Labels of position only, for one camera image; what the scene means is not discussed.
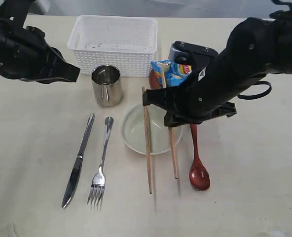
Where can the dark red wooden spoon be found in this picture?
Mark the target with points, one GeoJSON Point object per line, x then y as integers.
{"type": "Point", "coordinates": [198, 175]}

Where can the wooden chopstick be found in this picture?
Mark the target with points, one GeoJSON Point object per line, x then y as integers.
{"type": "Point", "coordinates": [148, 162]}
{"type": "Point", "coordinates": [171, 134]}

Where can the steel knife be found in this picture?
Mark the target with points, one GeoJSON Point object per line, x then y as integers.
{"type": "Point", "coordinates": [76, 171]}

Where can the blue chips bag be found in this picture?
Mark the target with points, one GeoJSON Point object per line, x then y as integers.
{"type": "Point", "coordinates": [174, 75]}

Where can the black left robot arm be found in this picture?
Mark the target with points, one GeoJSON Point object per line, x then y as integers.
{"type": "Point", "coordinates": [14, 13]}

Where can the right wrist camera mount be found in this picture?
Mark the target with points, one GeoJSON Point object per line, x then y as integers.
{"type": "Point", "coordinates": [197, 56]}

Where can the white perforated plastic basket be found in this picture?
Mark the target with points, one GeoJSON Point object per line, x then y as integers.
{"type": "Point", "coordinates": [128, 43]}

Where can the shiny steel cup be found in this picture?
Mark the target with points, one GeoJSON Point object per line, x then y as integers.
{"type": "Point", "coordinates": [106, 81]}

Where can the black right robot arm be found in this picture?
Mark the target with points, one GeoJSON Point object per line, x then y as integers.
{"type": "Point", "coordinates": [254, 49]}

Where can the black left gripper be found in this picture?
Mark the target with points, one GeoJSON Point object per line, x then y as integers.
{"type": "Point", "coordinates": [25, 55]}

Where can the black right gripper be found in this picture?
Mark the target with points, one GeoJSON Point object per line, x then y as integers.
{"type": "Point", "coordinates": [202, 96]}

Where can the brown wooden plate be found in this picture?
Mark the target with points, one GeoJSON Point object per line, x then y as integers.
{"type": "Point", "coordinates": [153, 81]}

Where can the cream ceramic bowl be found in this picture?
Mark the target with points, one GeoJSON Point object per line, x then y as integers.
{"type": "Point", "coordinates": [133, 131]}

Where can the steel fork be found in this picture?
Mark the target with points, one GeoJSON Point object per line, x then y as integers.
{"type": "Point", "coordinates": [98, 182]}

